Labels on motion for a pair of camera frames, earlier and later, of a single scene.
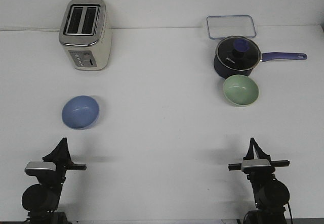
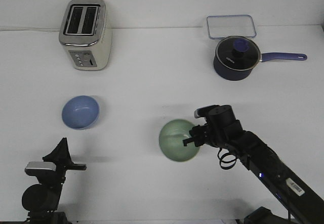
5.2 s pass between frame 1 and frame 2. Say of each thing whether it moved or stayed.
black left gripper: stayed
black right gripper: moved
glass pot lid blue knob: stayed
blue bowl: stayed
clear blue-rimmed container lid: stayed
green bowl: moved
